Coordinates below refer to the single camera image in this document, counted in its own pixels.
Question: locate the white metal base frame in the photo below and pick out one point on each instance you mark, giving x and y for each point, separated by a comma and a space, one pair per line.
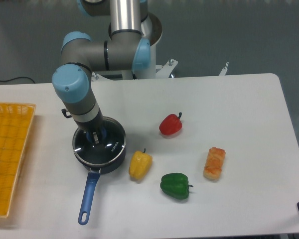
161, 72

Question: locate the yellow bell pepper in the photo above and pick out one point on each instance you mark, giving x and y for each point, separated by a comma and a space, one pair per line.
140, 164

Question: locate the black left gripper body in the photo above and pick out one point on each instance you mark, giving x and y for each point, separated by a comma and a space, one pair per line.
90, 122

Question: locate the yellow woven basket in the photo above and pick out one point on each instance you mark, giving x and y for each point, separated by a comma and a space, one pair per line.
15, 124

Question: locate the green bell pepper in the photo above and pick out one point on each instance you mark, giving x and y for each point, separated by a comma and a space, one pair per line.
175, 185

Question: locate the orange toast bread loaf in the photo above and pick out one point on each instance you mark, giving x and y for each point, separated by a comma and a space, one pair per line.
214, 162

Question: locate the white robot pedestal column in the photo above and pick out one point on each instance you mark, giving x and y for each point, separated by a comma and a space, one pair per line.
152, 30

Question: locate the red bell pepper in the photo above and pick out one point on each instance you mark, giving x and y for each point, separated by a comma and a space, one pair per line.
171, 124

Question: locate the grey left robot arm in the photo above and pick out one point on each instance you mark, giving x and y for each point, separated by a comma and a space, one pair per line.
80, 56

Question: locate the glass lid with blue knob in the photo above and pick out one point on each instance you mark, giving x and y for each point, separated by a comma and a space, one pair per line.
110, 148

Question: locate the dark blue saucepan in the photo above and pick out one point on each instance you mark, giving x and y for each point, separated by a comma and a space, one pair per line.
91, 182

